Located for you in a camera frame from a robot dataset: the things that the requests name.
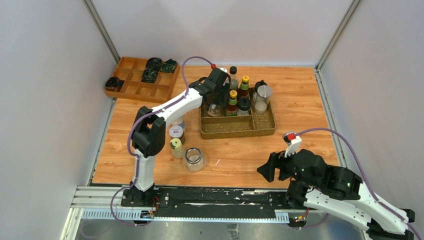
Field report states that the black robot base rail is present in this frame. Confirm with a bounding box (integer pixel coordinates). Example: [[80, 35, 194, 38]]
[[118, 186, 310, 228]]

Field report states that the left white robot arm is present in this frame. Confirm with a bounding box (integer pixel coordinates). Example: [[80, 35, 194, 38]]
[[129, 67, 231, 207]]

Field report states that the yellow cap chili sauce bottle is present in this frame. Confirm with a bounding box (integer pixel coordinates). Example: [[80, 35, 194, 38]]
[[237, 75, 250, 99]]

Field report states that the small black cap bottle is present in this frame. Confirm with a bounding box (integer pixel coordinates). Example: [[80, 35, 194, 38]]
[[207, 103, 223, 117]]

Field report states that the tall black cap oil bottle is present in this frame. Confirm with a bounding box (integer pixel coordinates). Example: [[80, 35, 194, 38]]
[[229, 66, 239, 91]]

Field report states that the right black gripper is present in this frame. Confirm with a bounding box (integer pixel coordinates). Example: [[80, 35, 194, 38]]
[[256, 144, 321, 188]]

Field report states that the pale green cap shaker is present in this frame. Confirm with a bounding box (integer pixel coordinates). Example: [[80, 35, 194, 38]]
[[170, 138, 185, 159]]

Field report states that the green black coiled cable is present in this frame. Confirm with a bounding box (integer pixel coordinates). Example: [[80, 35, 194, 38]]
[[160, 58, 178, 74]]

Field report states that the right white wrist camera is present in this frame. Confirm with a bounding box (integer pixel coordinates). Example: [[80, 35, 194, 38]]
[[282, 131, 302, 158]]

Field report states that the open glass jar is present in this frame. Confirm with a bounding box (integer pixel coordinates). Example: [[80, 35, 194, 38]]
[[184, 147, 206, 172]]

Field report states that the steel lid glass jar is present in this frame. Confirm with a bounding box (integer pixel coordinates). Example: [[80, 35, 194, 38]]
[[254, 85, 273, 114]]

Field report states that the woven divided basket tray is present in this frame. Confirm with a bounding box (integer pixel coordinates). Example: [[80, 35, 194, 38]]
[[199, 87, 277, 140]]

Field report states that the yellow cap green bottle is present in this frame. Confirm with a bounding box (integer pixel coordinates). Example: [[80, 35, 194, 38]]
[[225, 90, 238, 117]]

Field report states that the wooden compartment organizer box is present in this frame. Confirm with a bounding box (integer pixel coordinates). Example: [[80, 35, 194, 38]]
[[104, 56, 181, 104]]

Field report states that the black coiled cable outside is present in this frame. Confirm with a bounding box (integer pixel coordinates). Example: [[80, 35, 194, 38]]
[[104, 76, 125, 92]]

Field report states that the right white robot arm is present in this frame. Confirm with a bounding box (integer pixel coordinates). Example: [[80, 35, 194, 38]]
[[257, 149, 415, 240]]

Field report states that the coiled cable in organizer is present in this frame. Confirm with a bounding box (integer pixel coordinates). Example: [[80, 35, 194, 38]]
[[145, 57, 164, 71]]

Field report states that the silver lid salt jar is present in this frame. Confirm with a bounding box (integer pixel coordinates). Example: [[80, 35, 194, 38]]
[[171, 116, 186, 131]]

